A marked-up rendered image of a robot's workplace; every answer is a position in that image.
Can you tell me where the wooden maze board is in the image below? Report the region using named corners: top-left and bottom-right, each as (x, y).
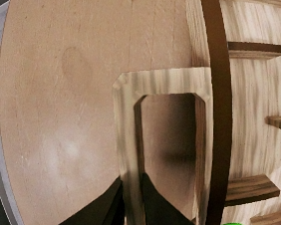
top-left (112, 0), bottom-right (281, 225)

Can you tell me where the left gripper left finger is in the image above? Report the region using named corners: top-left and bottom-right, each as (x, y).
top-left (58, 175), bottom-right (126, 225)

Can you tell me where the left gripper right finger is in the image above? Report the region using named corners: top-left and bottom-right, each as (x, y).
top-left (142, 172), bottom-right (195, 225)

